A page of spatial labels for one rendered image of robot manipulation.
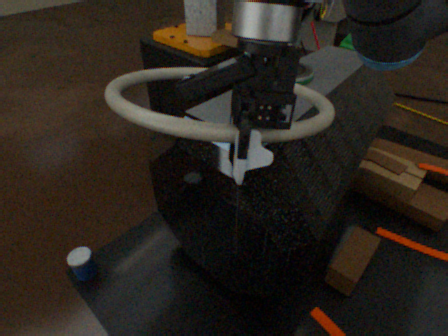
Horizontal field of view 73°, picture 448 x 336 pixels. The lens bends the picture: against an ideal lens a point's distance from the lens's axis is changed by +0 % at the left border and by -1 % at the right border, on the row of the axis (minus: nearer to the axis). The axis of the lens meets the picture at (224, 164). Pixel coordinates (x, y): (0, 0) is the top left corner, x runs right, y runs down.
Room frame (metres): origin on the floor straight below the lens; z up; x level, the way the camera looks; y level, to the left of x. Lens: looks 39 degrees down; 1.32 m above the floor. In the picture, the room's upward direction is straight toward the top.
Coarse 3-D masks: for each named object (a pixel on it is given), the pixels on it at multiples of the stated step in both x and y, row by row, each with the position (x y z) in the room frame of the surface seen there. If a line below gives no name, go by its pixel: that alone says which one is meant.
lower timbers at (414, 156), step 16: (384, 144) 1.74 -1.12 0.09; (416, 160) 1.55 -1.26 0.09; (432, 160) 1.55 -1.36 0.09; (432, 176) 1.46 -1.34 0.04; (368, 192) 1.30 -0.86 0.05; (384, 192) 1.24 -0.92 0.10; (416, 192) 1.24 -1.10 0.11; (432, 192) 1.24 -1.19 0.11; (400, 208) 1.17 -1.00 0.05; (416, 208) 1.12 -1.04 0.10; (432, 208) 1.12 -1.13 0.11; (432, 224) 1.05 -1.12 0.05
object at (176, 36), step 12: (228, 24) 2.12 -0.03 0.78; (156, 36) 1.89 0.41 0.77; (168, 36) 1.86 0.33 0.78; (180, 36) 1.86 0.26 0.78; (192, 36) 1.86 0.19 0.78; (204, 36) 1.86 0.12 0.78; (180, 48) 1.74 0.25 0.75; (192, 48) 1.67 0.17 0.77; (204, 48) 1.65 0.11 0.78; (216, 48) 1.67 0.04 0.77; (228, 48) 1.73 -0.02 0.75
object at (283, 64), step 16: (240, 48) 0.41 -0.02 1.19; (256, 48) 0.40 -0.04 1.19; (272, 48) 0.40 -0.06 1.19; (288, 48) 0.42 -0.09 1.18; (256, 64) 0.41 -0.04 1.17; (272, 64) 0.41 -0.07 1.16; (288, 64) 0.41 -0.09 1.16; (240, 80) 0.42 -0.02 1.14; (256, 80) 0.40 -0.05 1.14; (272, 80) 0.41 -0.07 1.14; (288, 80) 0.41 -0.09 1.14; (240, 96) 0.39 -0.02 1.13; (256, 96) 0.38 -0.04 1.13; (272, 96) 0.39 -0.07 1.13; (288, 96) 0.39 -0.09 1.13; (240, 112) 0.38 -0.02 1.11; (256, 112) 0.39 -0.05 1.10; (272, 112) 0.39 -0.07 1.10; (272, 128) 0.39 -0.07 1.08; (288, 128) 0.38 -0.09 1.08
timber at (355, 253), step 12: (360, 228) 0.96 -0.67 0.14; (348, 240) 0.89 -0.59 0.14; (360, 240) 0.89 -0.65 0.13; (372, 240) 0.89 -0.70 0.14; (348, 252) 0.82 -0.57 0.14; (360, 252) 0.82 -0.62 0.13; (372, 252) 0.82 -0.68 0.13; (336, 264) 0.76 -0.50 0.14; (348, 264) 0.76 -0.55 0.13; (360, 264) 0.76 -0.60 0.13; (336, 276) 0.72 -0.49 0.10; (348, 276) 0.70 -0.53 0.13; (348, 288) 0.68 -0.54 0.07
